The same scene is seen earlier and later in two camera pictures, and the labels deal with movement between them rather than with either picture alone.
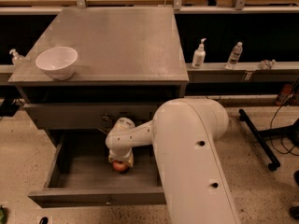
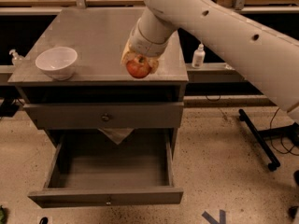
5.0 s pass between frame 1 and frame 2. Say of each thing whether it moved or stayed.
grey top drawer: stayed
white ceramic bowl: stayed
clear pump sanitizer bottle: stayed
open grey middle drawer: stayed
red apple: moved
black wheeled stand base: stayed
